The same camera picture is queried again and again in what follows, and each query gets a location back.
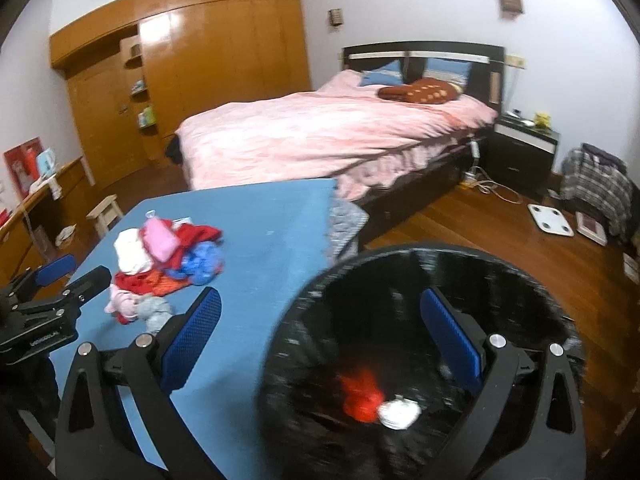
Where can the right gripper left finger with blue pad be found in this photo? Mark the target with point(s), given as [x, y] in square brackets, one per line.
[94, 439]

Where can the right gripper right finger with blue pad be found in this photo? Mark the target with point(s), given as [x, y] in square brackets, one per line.
[525, 421]

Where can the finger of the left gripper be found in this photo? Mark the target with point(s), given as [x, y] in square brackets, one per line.
[47, 274]
[88, 286]

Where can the red cloth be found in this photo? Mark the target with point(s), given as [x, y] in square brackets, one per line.
[188, 234]

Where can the grey cloth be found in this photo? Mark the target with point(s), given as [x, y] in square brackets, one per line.
[154, 312]

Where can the orange mesh net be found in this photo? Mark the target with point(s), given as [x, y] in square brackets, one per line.
[160, 284]

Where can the blue plastic bag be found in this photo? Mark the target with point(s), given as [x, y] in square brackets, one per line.
[198, 265]

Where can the black trash bin with liner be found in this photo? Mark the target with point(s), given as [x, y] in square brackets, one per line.
[354, 338]

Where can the pale pink crumpled cloth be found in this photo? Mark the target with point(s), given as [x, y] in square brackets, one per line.
[123, 305]

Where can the wooden side cabinet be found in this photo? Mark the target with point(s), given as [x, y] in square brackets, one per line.
[43, 228]

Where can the white crumpled cloth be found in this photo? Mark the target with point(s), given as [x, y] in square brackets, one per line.
[131, 255]

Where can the small white stool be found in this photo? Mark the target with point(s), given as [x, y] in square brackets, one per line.
[105, 214]

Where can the white paper ball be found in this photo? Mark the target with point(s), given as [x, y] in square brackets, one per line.
[399, 414]

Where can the pink folded cloth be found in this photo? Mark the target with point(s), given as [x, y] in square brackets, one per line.
[159, 240]

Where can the red picture box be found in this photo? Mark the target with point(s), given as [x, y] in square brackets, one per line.
[21, 162]

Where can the light blue kettle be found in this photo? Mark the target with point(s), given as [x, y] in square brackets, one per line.
[46, 163]

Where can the white bathroom scale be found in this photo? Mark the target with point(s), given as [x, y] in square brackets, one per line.
[550, 220]

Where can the white framed scale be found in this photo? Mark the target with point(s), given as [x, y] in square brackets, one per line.
[590, 228]

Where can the black bedside table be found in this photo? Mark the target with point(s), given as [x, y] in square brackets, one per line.
[522, 156]

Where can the plaid shirt on chair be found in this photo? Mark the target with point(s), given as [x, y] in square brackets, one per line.
[599, 179]

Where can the wooden wardrobe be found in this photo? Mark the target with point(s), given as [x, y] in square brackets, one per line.
[136, 69]

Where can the yellow plush toy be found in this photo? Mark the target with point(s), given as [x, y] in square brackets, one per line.
[542, 120]

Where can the pink quilt bed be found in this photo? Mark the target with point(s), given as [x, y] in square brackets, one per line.
[341, 131]

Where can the brown dotted pillow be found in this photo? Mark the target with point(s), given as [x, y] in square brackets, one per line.
[423, 91]

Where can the right blue pillow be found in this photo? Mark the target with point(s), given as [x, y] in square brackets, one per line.
[455, 72]

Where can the blue pillow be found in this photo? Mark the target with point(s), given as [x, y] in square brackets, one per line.
[387, 75]
[455, 72]

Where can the left blue pillow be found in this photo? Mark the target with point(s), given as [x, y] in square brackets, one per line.
[387, 75]

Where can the dark wooden headboard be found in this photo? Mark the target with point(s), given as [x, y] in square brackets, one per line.
[486, 75]

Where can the right wall lamp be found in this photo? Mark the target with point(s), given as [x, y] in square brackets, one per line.
[511, 8]

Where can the wall lamp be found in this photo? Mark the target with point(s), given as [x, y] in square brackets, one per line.
[511, 8]
[335, 17]

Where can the left wall lamp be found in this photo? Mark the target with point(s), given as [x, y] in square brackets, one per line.
[335, 17]

